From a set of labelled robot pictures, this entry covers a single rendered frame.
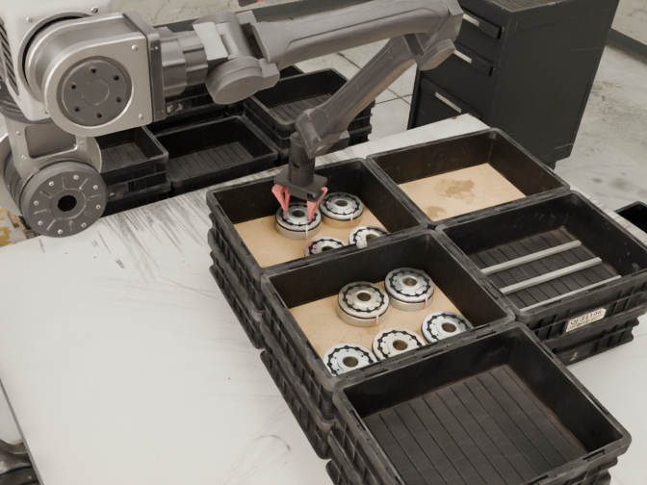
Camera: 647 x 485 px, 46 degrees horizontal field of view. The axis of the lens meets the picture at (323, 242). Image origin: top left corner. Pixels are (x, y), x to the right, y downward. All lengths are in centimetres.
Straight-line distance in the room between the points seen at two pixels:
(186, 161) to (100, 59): 186
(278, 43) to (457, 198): 94
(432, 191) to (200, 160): 113
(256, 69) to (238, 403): 74
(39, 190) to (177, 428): 53
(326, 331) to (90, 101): 73
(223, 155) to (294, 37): 176
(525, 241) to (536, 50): 137
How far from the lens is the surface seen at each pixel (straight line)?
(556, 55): 320
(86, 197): 134
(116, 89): 99
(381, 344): 146
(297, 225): 172
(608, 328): 177
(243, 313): 168
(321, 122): 152
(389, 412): 140
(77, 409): 158
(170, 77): 101
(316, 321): 153
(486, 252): 178
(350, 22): 115
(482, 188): 198
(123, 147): 270
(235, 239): 156
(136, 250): 191
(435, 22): 123
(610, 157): 400
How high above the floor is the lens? 190
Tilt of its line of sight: 39 degrees down
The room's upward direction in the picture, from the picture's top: 5 degrees clockwise
